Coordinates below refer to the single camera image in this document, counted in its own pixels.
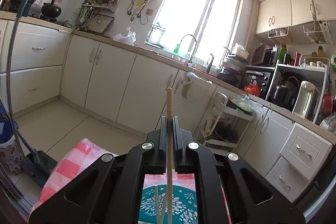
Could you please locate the white small storage shelf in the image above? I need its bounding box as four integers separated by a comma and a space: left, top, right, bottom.
194, 92, 254, 155

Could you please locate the black toaster oven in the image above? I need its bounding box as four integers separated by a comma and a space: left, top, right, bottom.
241, 65, 274, 98

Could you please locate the white plastic bag on counter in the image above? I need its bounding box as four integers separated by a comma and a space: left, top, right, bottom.
112, 26, 136, 46

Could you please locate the red white checkered tablecloth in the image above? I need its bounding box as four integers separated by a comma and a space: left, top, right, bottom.
29, 131, 232, 223

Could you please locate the red plastic bag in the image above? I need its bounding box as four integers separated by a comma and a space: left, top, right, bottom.
243, 84, 261, 97

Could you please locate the black wok on stove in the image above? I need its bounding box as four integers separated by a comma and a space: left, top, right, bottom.
40, 0, 62, 23

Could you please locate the wall utensil rack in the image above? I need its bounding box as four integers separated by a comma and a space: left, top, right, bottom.
74, 0, 118, 34

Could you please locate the kitchen faucet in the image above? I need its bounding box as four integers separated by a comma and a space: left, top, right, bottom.
181, 34, 198, 65

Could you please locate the bamboo chopstick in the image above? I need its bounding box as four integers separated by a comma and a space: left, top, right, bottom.
166, 88, 173, 224
154, 185, 160, 224
159, 190, 168, 224

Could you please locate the blue dustpan with handle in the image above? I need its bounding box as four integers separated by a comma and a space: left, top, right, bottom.
5, 0, 57, 188

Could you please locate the white electric kettle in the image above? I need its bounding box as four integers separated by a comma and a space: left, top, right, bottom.
292, 81, 319, 120

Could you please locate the white hanging trash bin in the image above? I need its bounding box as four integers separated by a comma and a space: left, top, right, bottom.
181, 72, 212, 102

